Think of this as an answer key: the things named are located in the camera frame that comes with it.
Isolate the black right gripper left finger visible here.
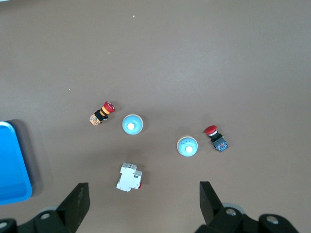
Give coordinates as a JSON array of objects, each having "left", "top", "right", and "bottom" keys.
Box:
[{"left": 56, "top": 183, "right": 91, "bottom": 233}]

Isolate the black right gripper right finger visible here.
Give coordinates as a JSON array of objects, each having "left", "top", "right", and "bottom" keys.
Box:
[{"left": 199, "top": 181, "right": 225, "bottom": 228}]

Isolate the light blue dome bell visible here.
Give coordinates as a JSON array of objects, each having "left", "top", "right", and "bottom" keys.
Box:
[
  {"left": 121, "top": 114, "right": 144, "bottom": 136},
  {"left": 176, "top": 135, "right": 198, "bottom": 157}
]

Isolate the white circuit breaker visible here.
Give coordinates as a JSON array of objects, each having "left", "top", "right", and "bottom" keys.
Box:
[{"left": 116, "top": 162, "right": 143, "bottom": 193}]

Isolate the red button black blue body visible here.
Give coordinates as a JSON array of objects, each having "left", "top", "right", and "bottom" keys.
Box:
[{"left": 204, "top": 125, "right": 229, "bottom": 153}]

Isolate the blue plastic tray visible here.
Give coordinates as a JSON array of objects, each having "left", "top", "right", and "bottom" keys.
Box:
[{"left": 0, "top": 120, "right": 33, "bottom": 206}]

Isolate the red button orange body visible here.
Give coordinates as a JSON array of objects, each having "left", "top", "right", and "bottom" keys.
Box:
[{"left": 88, "top": 101, "right": 116, "bottom": 126}]

